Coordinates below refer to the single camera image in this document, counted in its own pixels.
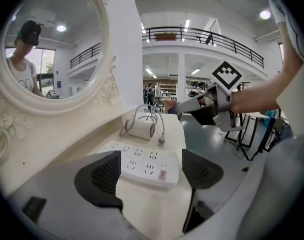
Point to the white printed shirt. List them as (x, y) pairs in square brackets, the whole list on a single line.
[(292, 164)]

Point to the black balcony railing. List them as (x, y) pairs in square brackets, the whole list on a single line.
[(204, 32)]

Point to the oval mirror cream frame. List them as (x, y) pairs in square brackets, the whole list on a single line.
[(66, 104)]

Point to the white storage shelf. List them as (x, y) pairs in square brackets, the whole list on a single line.
[(169, 91)]

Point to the red chair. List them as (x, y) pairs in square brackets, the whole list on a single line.
[(171, 106)]

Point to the black metal frame table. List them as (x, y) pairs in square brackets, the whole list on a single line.
[(242, 139)]

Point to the white power strip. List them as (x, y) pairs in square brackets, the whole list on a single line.
[(141, 164)]

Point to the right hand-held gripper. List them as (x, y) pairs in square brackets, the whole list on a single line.
[(227, 77)]

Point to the grey plug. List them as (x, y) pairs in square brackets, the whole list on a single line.
[(161, 140)]

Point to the white hair dryer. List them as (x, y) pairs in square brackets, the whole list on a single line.
[(141, 129)]

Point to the cream carved dressing table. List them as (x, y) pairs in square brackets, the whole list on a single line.
[(66, 144)]

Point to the person's right forearm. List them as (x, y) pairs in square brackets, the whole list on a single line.
[(262, 96)]

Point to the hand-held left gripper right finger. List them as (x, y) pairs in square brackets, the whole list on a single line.
[(204, 176)]

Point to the blue jeans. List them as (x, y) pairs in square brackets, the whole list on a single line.
[(284, 134)]

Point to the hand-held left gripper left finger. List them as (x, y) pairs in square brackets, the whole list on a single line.
[(61, 186)]

